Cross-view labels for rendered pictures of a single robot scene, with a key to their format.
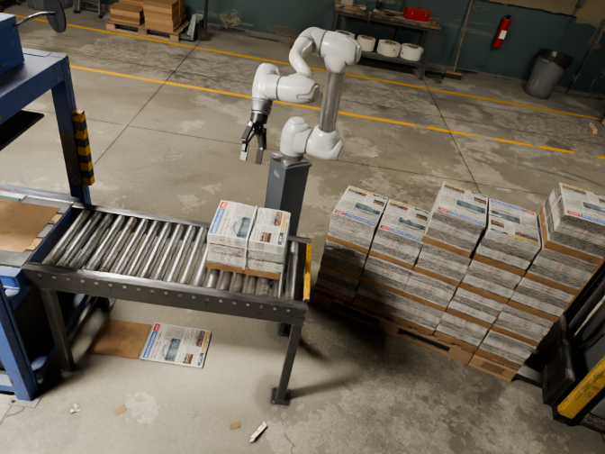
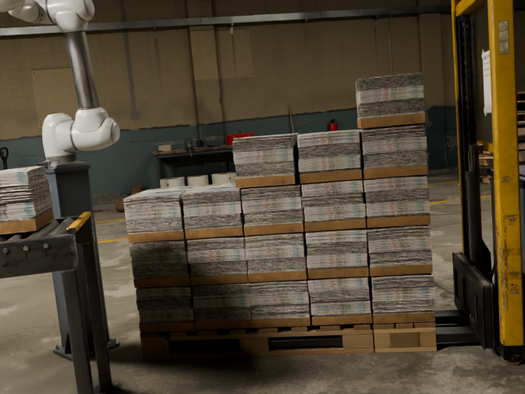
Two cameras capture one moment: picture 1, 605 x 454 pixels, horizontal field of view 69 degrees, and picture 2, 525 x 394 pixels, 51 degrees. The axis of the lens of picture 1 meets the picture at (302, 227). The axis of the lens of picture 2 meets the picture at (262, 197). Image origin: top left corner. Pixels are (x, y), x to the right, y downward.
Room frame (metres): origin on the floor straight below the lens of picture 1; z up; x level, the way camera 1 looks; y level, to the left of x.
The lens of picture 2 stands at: (-0.45, -0.57, 1.10)
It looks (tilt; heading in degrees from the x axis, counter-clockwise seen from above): 7 degrees down; 354
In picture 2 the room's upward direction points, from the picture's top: 5 degrees counter-clockwise
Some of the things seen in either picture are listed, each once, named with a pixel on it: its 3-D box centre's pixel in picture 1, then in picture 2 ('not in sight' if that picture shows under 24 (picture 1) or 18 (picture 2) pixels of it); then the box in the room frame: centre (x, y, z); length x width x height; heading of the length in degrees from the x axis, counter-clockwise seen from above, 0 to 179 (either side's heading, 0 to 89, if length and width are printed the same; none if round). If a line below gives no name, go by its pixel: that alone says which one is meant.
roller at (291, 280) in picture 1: (292, 271); (60, 232); (1.73, 0.01, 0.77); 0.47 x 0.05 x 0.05; 4
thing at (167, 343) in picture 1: (177, 344); not in sight; (1.70, 0.62, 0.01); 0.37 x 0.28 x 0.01; 94
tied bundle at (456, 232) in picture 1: (455, 219); (269, 159); (2.29, -0.90, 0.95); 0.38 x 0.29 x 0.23; 164
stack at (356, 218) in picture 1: (408, 274); (252, 264); (2.32, -0.77, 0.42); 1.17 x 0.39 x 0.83; 76
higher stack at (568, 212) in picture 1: (532, 288); (394, 211); (2.15, -1.48, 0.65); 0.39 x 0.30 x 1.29; 166
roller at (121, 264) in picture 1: (130, 247); not in sight; (1.67, 0.85, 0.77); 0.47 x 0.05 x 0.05; 4
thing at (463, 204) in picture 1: (463, 203); (267, 136); (2.29, -0.90, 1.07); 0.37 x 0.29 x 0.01; 164
